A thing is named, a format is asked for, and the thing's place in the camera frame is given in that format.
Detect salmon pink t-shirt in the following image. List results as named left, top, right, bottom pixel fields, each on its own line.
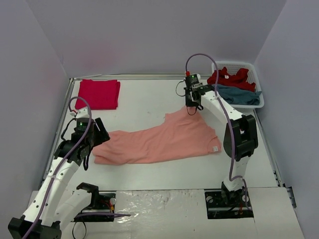
left=93, top=107, right=221, bottom=165

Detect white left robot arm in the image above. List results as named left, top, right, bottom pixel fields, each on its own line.
left=8, top=118, right=110, bottom=239

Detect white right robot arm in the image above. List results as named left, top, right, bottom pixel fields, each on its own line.
left=184, top=71, right=258, bottom=206

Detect folded red t-shirt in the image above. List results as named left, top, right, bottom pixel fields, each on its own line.
left=78, top=79, right=121, bottom=110

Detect blue-grey t-shirt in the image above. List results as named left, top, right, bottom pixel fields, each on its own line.
left=217, top=84, right=262, bottom=106

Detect white plastic laundry basket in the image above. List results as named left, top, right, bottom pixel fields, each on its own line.
left=207, top=61, right=264, bottom=109

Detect dark red t-shirt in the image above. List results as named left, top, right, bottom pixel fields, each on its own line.
left=218, top=67, right=256, bottom=92

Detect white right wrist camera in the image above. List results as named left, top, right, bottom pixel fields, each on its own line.
left=195, top=74, right=201, bottom=82

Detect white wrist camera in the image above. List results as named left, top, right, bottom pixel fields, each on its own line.
left=69, top=108, right=90, bottom=119
left=195, top=74, right=201, bottom=82

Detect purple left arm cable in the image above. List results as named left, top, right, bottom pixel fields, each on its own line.
left=24, top=97, right=131, bottom=239

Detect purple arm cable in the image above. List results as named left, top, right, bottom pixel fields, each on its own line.
left=185, top=53, right=251, bottom=209
left=24, top=97, right=131, bottom=239

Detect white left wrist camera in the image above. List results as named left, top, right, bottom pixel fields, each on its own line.
left=69, top=108, right=90, bottom=119

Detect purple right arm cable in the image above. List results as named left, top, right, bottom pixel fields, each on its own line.
left=185, top=53, right=251, bottom=209

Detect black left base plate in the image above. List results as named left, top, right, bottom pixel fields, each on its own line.
left=72, top=191, right=116, bottom=223

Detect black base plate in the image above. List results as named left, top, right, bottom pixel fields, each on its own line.
left=72, top=191, right=116, bottom=223
left=204, top=189, right=254, bottom=220

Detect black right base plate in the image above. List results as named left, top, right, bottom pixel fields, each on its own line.
left=204, top=189, right=254, bottom=220

